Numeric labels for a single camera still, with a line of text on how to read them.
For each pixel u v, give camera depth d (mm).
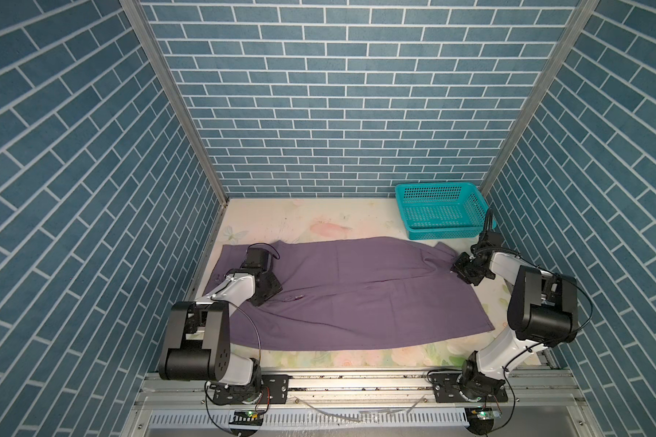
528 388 759
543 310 483
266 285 812
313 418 706
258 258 746
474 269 817
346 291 903
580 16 715
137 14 699
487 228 807
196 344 433
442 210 1575
